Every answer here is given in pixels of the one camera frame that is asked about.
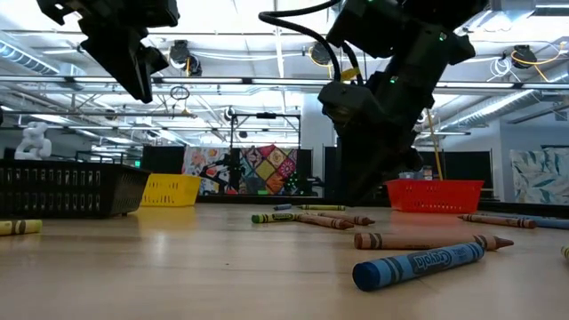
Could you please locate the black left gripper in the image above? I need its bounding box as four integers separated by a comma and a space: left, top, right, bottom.
35, 0, 181, 104

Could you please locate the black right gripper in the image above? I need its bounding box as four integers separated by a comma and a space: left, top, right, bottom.
337, 26, 477, 205

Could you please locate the brown crayon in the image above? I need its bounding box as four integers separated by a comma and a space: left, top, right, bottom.
293, 213, 356, 231
316, 211, 377, 227
353, 231, 516, 252
456, 213, 538, 230

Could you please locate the yellow-green crayon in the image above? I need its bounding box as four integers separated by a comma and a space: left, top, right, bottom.
296, 204, 348, 212

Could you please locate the green crayon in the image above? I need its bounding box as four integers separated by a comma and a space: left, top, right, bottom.
250, 212, 303, 225

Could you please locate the yellow crayon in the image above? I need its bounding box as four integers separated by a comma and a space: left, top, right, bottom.
0, 219, 44, 237

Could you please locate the red plastic basket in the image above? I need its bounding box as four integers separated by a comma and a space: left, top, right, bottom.
384, 179, 485, 215

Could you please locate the black partition panel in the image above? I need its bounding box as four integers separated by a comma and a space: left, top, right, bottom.
417, 148, 494, 190

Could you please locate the white square pillar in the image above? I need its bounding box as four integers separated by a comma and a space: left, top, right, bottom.
301, 92, 337, 196

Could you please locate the black screen panel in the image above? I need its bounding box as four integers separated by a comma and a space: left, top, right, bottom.
140, 145, 186, 175

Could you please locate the colourful patchwork panel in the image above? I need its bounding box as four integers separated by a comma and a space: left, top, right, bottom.
181, 144, 300, 196

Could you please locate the yellow plastic basket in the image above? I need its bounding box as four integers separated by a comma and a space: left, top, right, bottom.
140, 172, 203, 208

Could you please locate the black plastic basket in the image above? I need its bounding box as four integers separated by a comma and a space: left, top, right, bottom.
0, 158, 151, 220

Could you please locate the ceiling light rail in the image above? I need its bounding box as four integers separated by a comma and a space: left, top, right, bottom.
0, 75, 569, 90

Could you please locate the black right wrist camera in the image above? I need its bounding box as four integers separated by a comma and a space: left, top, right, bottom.
317, 81, 388, 130

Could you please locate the silver ventilation duct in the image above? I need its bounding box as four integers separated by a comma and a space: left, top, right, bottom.
437, 88, 569, 130
0, 39, 61, 76

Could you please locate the black stand frame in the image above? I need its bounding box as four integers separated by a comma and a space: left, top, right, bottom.
228, 111, 302, 196

